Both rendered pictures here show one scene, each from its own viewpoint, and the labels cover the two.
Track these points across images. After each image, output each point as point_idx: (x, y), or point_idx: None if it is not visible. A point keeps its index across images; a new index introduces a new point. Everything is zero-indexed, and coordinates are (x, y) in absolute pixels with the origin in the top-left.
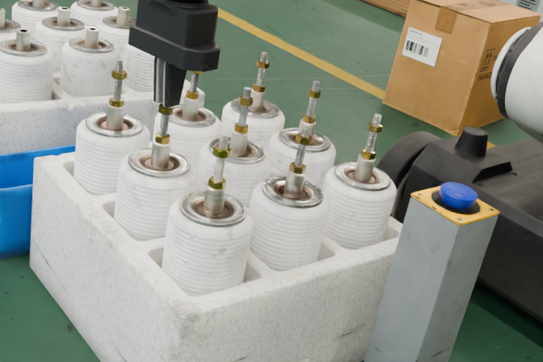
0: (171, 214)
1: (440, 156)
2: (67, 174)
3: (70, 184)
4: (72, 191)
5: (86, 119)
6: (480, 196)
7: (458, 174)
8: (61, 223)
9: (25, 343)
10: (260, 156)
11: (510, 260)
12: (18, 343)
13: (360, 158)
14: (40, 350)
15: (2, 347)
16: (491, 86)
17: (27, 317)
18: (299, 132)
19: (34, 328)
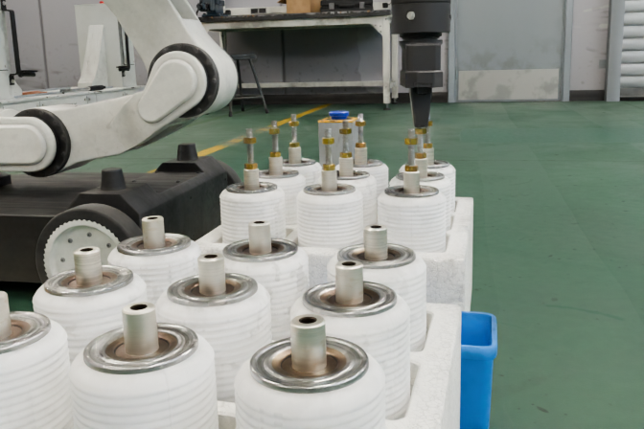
0: (451, 169)
1: (134, 195)
2: (450, 245)
3: (457, 240)
4: (461, 237)
5: (431, 192)
6: (169, 195)
7: (151, 195)
8: (467, 272)
9: (512, 344)
10: (338, 170)
11: (190, 218)
12: (517, 345)
13: (300, 147)
14: (503, 338)
15: (531, 346)
16: (202, 94)
17: (498, 355)
18: (281, 167)
19: (497, 349)
